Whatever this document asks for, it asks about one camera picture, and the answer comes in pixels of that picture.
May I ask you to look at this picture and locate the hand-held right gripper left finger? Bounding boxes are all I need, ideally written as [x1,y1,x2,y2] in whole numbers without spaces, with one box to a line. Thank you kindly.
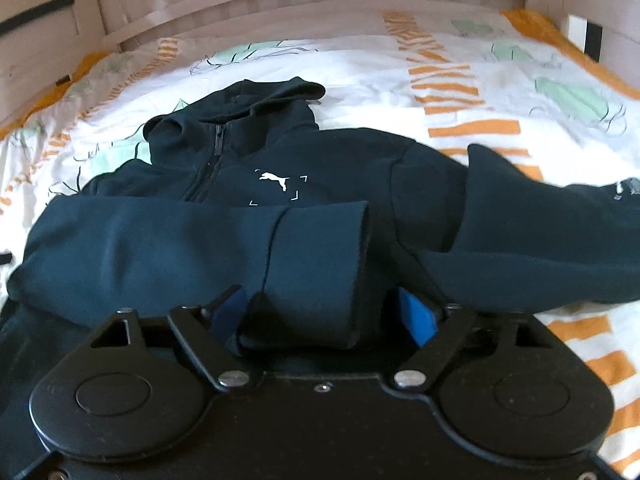
[90,285,253,391]

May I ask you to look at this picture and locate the white printed duvet orange stripes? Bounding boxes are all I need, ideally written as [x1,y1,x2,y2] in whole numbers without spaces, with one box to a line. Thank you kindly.
[0,7,640,476]

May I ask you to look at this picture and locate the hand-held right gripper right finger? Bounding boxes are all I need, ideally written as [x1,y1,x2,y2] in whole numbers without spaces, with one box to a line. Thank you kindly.
[392,286,540,391]

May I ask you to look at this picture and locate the dark navy hooded zip jacket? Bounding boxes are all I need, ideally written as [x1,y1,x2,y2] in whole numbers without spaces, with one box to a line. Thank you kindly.
[0,77,640,480]

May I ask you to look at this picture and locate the white drawer cabinet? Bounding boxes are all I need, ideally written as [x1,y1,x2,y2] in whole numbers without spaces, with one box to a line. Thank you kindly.
[0,0,83,128]

